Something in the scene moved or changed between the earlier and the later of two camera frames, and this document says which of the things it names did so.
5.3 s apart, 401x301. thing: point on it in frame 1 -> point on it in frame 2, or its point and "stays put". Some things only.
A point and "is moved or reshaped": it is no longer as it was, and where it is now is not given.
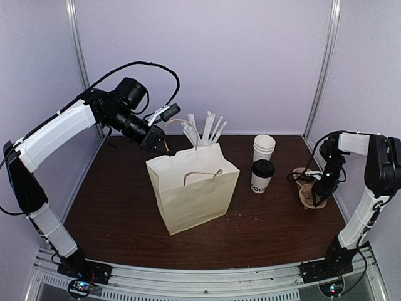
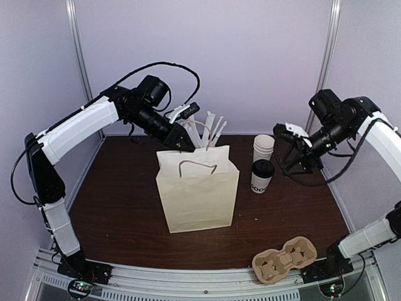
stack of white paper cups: (263, 147) stays put
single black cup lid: (263, 168) stays put
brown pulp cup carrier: (306, 192) -> (272, 266)
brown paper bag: (192, 187) is moved or reshaped
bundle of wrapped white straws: (191, 129) stays put
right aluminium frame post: (325, 69) stays put
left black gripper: (151, 138) -> (173, 136)
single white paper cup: (258, 184) stays put
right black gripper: (321, 190) -> (309, 158)
